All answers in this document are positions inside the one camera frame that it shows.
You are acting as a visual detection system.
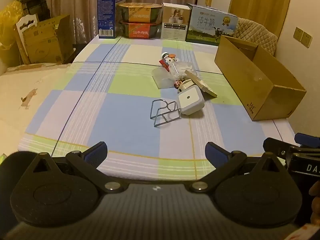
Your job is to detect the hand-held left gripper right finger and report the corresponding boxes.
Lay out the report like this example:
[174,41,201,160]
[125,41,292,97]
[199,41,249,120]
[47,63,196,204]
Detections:
[189,142,285,193]

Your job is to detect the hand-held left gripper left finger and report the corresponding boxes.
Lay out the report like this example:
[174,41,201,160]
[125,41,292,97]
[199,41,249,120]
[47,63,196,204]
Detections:
[31,141,128,193]

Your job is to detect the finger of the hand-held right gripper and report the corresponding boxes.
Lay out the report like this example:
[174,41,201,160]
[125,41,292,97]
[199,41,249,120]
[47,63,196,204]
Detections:
[263,137,292,159]
[294,132,320,147]

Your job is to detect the white square night light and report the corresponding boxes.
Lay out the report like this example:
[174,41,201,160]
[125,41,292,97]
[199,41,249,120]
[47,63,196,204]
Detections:
[178,85,205,116]

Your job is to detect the metal wire rack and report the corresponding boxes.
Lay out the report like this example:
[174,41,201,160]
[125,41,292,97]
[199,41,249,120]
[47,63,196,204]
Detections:
[149,99,181,128]

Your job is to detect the brown cardboard box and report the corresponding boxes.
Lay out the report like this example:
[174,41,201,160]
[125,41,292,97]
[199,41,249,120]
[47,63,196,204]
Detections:
[214,35,307,121]

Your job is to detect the clear box of floss picks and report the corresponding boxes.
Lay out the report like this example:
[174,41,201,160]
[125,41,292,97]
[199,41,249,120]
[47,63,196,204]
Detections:
[170,61,194,79]

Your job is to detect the clear plastic cup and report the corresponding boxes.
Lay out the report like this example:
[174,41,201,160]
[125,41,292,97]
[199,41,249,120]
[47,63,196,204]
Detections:
[152,67,176,89]

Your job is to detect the red blue cartoon cat toy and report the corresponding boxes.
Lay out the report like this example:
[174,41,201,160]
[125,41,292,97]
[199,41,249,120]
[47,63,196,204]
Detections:
[158,56,178,72]

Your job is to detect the person's right hand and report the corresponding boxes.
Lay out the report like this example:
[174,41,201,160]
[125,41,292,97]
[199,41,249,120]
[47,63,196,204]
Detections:
[309,180,320,227]

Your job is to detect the checkered bed sheet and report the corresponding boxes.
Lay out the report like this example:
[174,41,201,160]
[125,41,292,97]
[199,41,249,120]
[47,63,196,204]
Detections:
[17,33,298,181]

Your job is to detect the tan flat board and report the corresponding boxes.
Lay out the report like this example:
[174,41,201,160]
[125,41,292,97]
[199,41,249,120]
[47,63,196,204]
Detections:
[184,70,218,98]

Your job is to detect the round cream plug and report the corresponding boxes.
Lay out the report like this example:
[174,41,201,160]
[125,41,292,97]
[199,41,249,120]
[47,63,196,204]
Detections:
[178,78,198,91]

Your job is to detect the cream embroidered blanket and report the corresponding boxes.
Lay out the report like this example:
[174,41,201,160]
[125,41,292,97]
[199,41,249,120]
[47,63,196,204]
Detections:
[0,62,73,161]

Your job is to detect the beige quilted chair cover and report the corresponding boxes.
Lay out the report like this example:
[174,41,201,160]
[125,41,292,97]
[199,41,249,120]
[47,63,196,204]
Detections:
[236,17,278,56]

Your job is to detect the closed brown cardboard carton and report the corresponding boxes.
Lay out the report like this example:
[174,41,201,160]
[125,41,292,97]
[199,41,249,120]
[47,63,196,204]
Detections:
[16,14,71,65]

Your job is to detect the cow print milk box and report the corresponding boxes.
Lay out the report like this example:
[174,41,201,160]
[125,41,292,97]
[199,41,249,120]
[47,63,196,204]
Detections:
[186,3,238,46]

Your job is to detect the white product box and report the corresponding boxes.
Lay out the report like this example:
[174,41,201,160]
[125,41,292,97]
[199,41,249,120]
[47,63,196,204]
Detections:
[160,2,192,41]

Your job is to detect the tall blue milk carton box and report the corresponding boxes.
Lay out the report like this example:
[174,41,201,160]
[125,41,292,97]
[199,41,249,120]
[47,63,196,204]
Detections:
[97,0,128,39]

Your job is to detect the wooden door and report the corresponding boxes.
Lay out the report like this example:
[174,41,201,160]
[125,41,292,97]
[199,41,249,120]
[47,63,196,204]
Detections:
[228,0,293,38]

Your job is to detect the white carved board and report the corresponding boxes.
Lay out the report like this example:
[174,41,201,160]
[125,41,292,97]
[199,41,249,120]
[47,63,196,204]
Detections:
[15,13,40,40]

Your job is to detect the yellow plastic bag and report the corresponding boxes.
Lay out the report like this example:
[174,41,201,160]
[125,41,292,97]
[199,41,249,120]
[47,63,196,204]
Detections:
[0,0,25,66]

